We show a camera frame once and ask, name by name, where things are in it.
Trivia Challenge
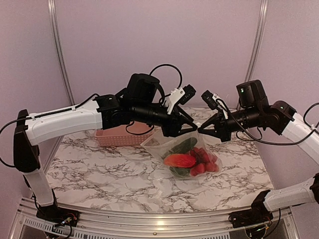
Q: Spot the green avocado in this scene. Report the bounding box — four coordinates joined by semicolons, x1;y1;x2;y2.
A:
169;167;190;178

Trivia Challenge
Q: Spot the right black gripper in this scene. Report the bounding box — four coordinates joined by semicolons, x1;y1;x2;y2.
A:
197;105;262;142

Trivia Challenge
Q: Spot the clear dotted zip top bag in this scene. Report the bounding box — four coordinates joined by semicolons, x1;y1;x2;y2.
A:
141;131;222;179

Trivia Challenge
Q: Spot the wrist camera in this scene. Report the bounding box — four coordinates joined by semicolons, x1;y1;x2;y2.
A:
123;73;196;115
200;79;270;118

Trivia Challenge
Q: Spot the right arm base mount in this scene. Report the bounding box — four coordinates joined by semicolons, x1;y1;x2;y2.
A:
228;208;274;228

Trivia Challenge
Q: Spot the aluminium frame post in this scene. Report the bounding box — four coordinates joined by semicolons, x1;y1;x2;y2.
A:
244;0;269;82
47;0;75;105

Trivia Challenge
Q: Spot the left aluminium frame post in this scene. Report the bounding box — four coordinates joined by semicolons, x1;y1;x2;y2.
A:
47;0;75;105

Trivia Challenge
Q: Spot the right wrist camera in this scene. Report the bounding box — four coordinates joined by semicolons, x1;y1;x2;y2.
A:
200;79;270;118

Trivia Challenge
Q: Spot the right aluminium frame post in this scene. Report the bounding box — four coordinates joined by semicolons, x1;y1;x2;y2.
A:
244;0;269;82

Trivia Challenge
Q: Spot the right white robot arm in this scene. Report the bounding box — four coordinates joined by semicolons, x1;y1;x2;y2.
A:
204;136;319;210

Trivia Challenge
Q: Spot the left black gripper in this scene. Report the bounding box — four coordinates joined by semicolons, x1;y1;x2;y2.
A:
132;101;198;137

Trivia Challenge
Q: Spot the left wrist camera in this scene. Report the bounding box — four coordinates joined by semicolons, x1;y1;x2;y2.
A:
123;73;196;115

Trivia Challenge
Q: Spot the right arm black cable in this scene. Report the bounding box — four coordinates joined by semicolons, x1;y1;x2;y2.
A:
256;102;319;146

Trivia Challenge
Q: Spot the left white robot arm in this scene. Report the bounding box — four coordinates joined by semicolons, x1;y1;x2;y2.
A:
13;95;197;222

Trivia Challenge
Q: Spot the front aluminium rail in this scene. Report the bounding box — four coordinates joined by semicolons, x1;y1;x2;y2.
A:
14;203;300;239

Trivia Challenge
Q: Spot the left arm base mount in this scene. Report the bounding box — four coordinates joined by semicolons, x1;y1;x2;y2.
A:
36;199;80;227

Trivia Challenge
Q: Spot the pink perforated plastic basket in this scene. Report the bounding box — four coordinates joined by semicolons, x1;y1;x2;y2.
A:
95;122;154;147

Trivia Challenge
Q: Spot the green cucumber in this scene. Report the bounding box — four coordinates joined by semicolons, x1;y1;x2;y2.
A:
168;137;197;154

